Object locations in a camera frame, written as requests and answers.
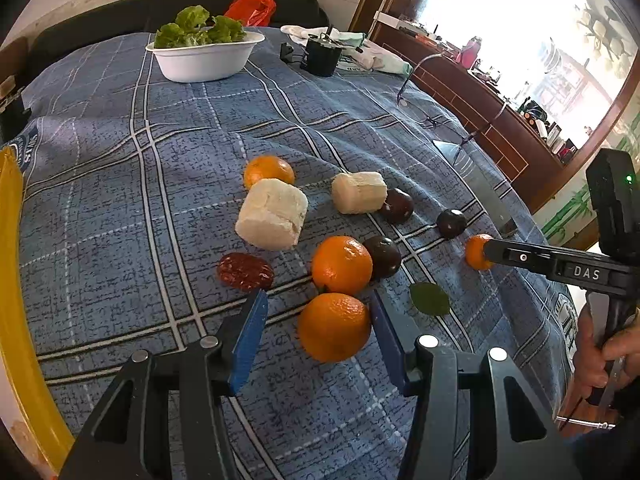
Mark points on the red jujube date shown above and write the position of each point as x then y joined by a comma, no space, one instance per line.
245,270

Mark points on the wooden counter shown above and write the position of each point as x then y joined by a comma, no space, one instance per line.
475,110

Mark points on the yellow-rimmed white tray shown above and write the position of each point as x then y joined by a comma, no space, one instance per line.
20,310

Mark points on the pink bottle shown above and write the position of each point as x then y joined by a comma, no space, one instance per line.
470,52

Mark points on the red plastic bag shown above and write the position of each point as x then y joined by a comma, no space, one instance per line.
252,10

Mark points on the mandarin orange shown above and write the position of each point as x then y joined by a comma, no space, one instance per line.
342,265
269,171
476,252
334,327

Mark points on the dark purple plum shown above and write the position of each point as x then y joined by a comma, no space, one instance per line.
451,223
397,205
384,257

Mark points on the person's right hand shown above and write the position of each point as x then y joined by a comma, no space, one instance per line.
587,355

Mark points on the small white peeled chunk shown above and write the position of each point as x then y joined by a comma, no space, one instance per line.
359,192

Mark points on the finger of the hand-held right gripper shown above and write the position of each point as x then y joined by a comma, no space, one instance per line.
515,256

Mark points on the green leaf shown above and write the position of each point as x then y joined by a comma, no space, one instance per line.
430,298

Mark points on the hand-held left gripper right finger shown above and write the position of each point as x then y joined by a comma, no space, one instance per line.
385,340

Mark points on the large white peeled chunk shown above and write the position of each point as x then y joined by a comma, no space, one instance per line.
272,215

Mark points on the metal knife blade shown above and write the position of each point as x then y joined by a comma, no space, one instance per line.
480,185

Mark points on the black sofa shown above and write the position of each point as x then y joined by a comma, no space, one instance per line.
125,10

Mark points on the white bowl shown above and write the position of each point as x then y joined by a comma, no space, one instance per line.
200,62

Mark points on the green lettuce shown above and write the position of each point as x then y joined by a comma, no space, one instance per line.
195,27

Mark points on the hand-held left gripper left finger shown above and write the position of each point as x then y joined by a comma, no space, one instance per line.
250,340

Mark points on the white cloth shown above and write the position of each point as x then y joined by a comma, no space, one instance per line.
372,55

